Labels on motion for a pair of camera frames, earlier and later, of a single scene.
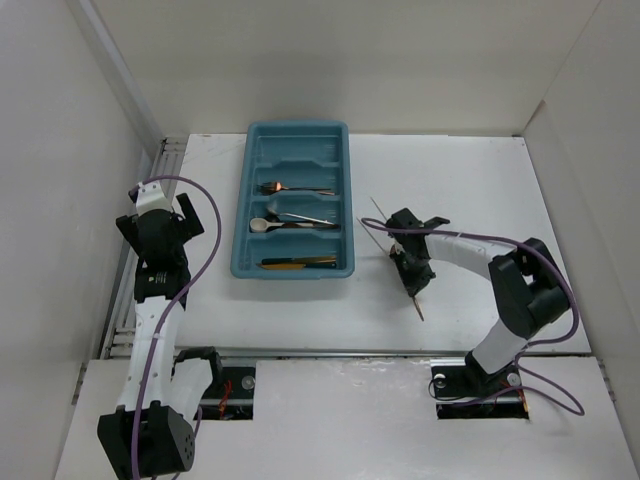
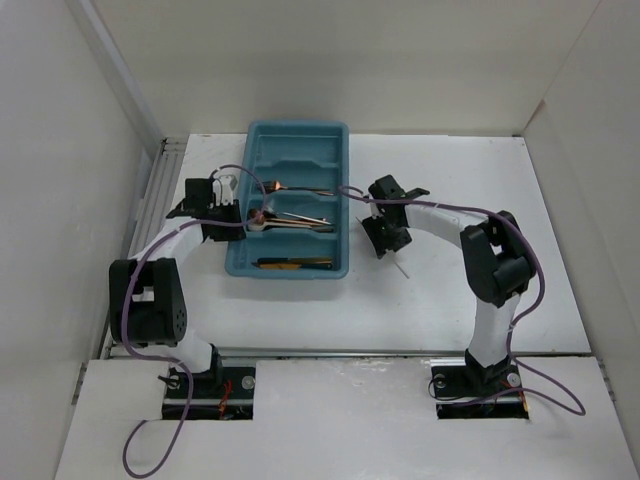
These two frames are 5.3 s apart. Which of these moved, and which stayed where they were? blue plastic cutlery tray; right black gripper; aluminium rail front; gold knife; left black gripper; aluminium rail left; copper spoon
Moved: left black gripper; right black gripper; copper spoon
Stayed: blue plastic cutlery tray; aluminium rail left; aluminium rail front; gold knife
